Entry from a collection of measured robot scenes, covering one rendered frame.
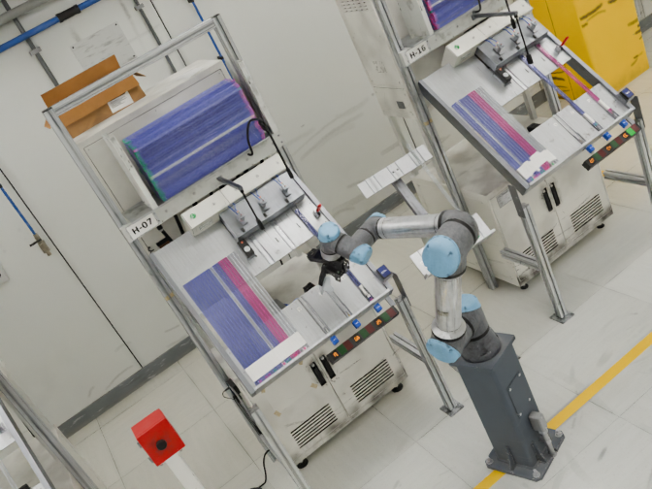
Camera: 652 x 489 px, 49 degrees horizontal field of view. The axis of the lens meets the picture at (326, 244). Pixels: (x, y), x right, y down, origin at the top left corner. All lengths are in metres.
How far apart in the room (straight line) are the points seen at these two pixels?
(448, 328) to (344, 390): 1.05
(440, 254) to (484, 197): 1.38
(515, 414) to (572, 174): 1.50
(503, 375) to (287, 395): 1.00
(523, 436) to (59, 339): 2.83
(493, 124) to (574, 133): 0.37
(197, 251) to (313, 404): 0.88
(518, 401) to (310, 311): 0.85
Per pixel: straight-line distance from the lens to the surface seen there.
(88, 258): 4.48
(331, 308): 2.86
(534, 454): 2.96
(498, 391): 2.70
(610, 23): 5.60
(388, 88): 3.68
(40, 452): 3.55
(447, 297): 2.30
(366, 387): 3.40
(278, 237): 2.97
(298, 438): 3.35
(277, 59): 4.66
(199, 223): 2.93
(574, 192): 3.89
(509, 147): 3.30
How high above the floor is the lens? 2.21
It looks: 26 degrees down
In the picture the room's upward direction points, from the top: 27 degrees counter-clockwise
